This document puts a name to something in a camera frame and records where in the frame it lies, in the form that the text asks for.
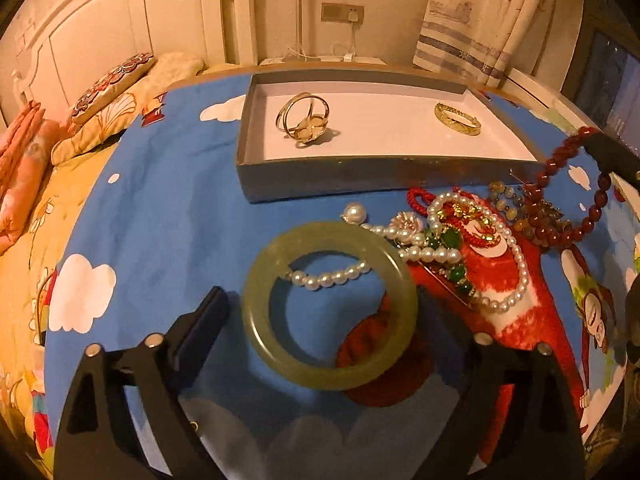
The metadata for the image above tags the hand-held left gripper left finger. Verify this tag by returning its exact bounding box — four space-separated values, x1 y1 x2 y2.
52 286 231 480

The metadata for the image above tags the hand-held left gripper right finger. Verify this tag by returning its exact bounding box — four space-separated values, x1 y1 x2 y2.
417 285 587 480

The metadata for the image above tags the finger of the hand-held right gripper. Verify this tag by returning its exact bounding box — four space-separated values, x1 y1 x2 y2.
584 129 640 185
624 267 640 366

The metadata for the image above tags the green jade bangle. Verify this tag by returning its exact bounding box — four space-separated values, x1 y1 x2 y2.
241 220 418 391

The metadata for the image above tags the dark red bead bracelet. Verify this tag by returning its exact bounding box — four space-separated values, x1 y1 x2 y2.
522 127 613 250

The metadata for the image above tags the green gem bracelet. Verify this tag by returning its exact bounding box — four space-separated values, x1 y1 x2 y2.
407 229 474 302

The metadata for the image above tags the white flower pendant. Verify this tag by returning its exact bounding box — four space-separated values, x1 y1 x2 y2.
387 212 426 244

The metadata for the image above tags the red cord bracelet gold charm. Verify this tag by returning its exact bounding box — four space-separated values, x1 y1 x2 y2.
406 187 512 250

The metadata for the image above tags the white pearl necklace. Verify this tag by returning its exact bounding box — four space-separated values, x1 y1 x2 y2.
284 187 532 314

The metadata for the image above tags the multicolour stone bead bracelet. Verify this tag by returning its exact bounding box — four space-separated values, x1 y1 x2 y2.
487 180 532 228

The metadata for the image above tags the large pearl earring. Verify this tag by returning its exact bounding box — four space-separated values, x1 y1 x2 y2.
341 202 370 227

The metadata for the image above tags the grey cardboard box tray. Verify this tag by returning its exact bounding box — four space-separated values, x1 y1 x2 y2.
235 71 547 205

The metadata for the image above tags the dark window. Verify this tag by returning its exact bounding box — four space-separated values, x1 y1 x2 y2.
570 22 640 153

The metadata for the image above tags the blue cartoon printed cloth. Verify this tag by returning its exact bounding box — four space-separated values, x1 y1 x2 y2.
42 72 640 480

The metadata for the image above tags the white window sill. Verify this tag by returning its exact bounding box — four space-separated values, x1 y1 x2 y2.
504 67 603 133

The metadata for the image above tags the gold bangle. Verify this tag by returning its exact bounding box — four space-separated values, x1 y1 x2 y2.
433 102 483 136

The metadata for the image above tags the yellow printed bed sheet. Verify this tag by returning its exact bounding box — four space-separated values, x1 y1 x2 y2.
0 77 172 480

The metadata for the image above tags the striped printed curtain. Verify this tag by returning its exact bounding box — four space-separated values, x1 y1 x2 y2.
412 0 569 89

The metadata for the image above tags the pink folded quilt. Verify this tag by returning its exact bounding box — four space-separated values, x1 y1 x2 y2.
0 101 67 257

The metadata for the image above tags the cream pillow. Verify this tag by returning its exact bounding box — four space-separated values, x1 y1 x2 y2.
135 52 206 97

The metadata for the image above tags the embroidered flower pillow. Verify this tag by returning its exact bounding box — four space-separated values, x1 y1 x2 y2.
69 52 159 126

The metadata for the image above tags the white nightstand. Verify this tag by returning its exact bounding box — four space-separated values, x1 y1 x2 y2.
259 54 387 67

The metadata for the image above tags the white bed headboard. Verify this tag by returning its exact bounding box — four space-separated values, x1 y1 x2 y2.
0 0 258 128

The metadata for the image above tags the gold ring bracelet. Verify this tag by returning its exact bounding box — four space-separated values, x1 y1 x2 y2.
275 92 334 149

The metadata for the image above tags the white charger cable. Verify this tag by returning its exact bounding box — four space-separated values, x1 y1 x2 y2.
285 22 358 61

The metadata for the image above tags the wall socket panel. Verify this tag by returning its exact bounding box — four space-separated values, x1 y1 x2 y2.
320 2 365 24

